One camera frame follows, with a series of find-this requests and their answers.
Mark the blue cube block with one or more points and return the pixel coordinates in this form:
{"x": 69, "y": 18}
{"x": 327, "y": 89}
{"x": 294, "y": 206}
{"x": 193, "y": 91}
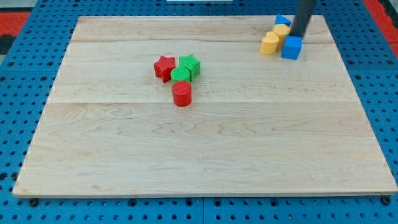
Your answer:
{"x": 292, "y": 47}

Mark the yellow hexagon block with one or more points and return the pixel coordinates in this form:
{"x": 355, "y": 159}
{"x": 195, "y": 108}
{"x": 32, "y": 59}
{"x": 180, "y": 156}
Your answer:
{"x": 282, "y": 31}

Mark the green cylinder block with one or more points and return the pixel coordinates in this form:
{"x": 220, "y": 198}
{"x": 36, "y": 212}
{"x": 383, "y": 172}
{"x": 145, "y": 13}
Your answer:
{"x": 180, "y": 74}

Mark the blue triangle block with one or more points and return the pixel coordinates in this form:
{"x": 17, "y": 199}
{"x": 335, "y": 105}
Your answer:
{"x": 280, "y": 19}

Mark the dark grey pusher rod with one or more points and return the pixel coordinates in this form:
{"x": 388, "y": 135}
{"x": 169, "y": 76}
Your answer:
{"x": 302, "y": 17}

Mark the red star block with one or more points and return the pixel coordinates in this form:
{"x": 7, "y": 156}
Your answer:
{"x": 163, "y": 68}

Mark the green star block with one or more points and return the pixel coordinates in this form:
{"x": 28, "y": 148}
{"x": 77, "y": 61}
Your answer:
{"x": 192, "y": 64}

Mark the yellow heart block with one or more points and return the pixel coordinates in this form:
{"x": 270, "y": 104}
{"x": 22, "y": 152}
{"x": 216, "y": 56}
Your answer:
{"x": 270, "y": 43}

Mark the light wooden board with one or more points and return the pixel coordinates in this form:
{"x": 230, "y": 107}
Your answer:
{"x": 258, "y": 125}

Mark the red cylinder block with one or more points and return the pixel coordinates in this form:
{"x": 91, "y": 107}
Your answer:
{"x": 182, "y": 93}

